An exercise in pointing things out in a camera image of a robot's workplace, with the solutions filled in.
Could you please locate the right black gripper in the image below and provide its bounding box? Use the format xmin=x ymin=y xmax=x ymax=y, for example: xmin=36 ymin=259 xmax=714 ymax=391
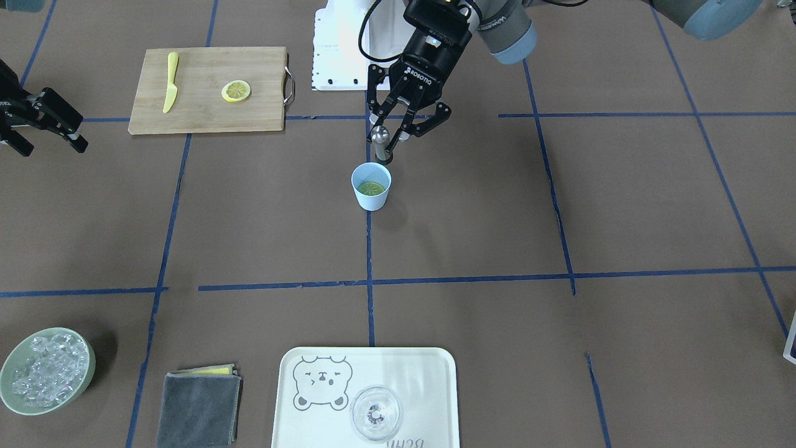
xmin=1 ymin=60 xmax=88 ymax=157

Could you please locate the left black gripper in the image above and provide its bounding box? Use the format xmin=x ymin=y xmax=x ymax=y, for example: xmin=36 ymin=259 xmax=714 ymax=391
xmin=366 ymin=0 xmax=481 ymax=156

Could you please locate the steel muddler black tip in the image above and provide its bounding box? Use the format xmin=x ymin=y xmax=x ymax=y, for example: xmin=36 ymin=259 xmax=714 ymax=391
xmin=369 ymin=126 xmax=392 ymax=166

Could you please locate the light blue plastic cup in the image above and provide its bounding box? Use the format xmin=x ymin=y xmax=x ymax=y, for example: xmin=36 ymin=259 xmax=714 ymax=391
xmin=351 ymin=162 xmax=392 ymax=212

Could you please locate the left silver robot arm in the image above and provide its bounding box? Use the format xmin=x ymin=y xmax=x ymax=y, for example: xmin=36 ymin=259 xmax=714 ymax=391
xmin=358 ymin=1 xmax=762 ymax=164

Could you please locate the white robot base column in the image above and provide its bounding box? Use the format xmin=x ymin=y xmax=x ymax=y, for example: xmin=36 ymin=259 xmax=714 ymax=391
xmin=311 ymin=1 xmax=414 ymax=91

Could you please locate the yellow lemon slice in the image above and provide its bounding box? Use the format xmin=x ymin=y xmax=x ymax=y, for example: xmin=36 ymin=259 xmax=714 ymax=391
xmin=221 ymin=80 xmax=251 ymax=103

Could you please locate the green lime slice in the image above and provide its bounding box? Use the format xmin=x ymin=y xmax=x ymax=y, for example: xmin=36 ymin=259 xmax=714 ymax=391
xmin=356 ymin=180 xmax=386 ymax=197

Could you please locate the yellow plastic knife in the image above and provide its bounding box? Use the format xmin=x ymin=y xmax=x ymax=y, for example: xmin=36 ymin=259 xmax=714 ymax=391
xmin=162 ymin=52 xmax=179 ymax=113

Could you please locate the wooden cutting board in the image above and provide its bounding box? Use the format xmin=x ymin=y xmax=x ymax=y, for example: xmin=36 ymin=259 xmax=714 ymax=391
xmin=128 ymin=47 xmax=295 ymax=136

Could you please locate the green bowl of ice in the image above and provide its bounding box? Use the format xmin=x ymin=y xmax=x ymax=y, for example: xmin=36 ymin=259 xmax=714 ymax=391
xmin=2 ymin=328 xmax=96 ymax=416

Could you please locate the cream serving tray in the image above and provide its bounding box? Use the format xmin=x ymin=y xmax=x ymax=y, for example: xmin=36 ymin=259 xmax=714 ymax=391
xmin=271 ymin=347 xmax=461 ymax=447

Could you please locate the clear wine glass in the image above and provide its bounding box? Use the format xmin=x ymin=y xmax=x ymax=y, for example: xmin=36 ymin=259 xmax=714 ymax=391
xmin=351 ymin=385 xmax=404 ymax=442

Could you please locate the yellow sponge under cloth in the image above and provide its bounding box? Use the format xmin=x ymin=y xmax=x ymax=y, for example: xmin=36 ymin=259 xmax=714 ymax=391
xmin=176 ymin=364 xmax=236 ymax=375

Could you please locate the grey folded cloth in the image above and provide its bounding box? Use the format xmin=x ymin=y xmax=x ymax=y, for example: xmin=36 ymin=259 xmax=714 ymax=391
xmin=156 ymin=367 xmax=242 ymax=447

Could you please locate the white wire cup rack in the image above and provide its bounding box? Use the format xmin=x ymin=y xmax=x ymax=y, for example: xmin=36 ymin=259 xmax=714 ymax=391
xmin=782 ymin=313 xmax=796 ymax=365

